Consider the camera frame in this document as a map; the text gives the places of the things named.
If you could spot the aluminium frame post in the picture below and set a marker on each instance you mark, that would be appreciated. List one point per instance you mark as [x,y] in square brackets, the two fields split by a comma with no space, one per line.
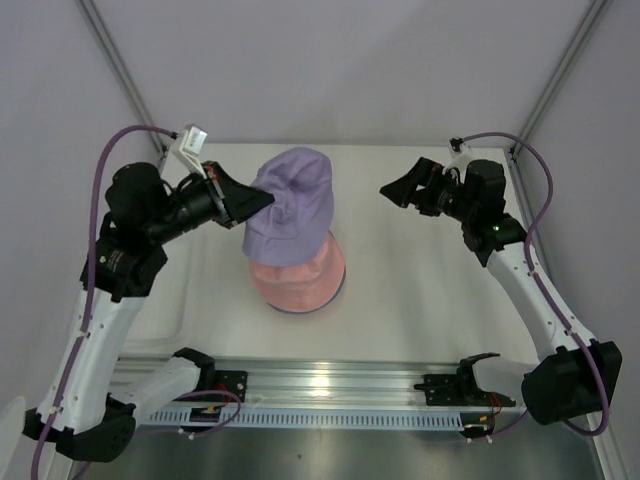
[571,53]
[105,42]

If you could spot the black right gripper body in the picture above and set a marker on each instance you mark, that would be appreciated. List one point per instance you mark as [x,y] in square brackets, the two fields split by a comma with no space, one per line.
[453,202]

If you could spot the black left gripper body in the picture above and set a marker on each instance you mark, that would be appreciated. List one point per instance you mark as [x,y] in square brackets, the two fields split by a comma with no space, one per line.
[189,209]

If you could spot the lavender bucket hat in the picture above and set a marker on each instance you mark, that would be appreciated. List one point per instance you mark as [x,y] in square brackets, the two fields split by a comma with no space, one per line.
[291,230]

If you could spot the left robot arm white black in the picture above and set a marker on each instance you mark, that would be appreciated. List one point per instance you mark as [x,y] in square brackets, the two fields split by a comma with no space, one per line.
[86,419]

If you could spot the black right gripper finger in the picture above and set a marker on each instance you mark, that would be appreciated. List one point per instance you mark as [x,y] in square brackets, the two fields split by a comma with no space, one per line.
[426,200]
[401,192]

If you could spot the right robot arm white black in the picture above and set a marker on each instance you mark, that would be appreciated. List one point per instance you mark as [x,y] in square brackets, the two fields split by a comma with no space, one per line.
[576,375]

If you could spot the right aluminium frame post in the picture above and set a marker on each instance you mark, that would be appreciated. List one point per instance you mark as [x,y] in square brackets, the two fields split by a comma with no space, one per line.
[571,53]

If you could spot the slotted grey cable duct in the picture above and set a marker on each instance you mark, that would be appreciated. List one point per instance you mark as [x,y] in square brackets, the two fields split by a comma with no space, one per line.
[350,419]

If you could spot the aluminium mounting rail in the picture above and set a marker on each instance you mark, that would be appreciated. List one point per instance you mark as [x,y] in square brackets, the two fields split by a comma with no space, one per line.
[341,384]

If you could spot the left aluminium frame post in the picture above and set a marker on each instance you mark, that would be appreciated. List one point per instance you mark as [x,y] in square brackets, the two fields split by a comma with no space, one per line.
[105,42]

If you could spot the pink bucket hat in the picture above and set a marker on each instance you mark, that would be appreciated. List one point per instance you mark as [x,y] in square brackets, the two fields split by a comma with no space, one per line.
[303,288]

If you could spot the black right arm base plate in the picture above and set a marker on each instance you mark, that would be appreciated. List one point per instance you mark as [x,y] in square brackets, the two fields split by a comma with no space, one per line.
[457,390]

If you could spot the white plastic basket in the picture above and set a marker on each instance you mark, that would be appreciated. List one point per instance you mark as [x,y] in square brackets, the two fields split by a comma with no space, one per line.
[160,322]

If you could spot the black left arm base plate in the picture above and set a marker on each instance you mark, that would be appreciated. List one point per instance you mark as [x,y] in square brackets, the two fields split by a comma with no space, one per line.
[234,381]

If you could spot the blue bucket hat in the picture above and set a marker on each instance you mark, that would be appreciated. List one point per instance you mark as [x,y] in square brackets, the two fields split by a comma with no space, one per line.
[340,295]

